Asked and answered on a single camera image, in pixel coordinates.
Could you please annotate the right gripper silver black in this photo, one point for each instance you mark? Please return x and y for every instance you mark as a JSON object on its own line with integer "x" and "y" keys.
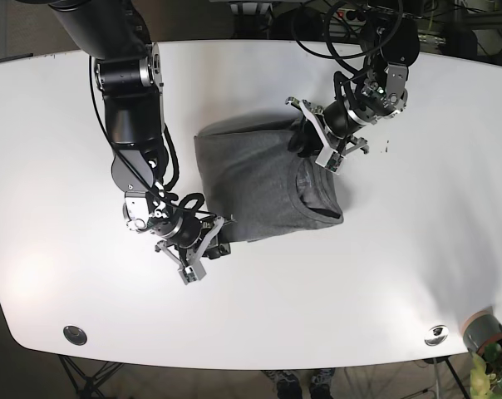
{"x": 187, "y": 239}

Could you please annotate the silver table grommet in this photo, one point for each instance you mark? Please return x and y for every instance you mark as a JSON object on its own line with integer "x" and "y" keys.
{"x": 436, "y": 335}
{"x": 75, "y": 335}

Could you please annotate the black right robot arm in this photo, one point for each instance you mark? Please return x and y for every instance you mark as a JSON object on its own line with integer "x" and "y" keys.
{"x": 124, "y": 66}

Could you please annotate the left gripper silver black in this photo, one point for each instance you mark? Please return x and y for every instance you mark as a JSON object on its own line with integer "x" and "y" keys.
{"x": 325, "y": 134}

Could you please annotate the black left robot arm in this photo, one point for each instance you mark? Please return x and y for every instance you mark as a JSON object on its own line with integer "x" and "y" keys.
{"x": 369, "y": 86}

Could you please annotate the left silver table grommet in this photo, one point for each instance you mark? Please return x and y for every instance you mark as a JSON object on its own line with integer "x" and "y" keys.
{"x": 75, "y": 335}

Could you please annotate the right silver table grommet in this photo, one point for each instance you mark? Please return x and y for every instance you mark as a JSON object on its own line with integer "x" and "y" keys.
{"x": 436, "y": 335}

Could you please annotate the green potted plant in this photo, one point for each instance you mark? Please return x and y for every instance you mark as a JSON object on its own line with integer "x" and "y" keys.
{"x": 486, "y": 373}

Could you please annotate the black folding table legs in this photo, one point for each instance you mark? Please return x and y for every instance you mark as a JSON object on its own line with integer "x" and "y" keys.
{"x": 89, "y": 386}

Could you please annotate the grey T-shirt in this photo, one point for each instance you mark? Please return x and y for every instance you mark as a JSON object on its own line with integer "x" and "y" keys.
{"x": 250, "y": 177}

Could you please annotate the grey plant pot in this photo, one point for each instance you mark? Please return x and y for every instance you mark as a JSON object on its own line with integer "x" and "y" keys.
{"x": 480, "y": 330}

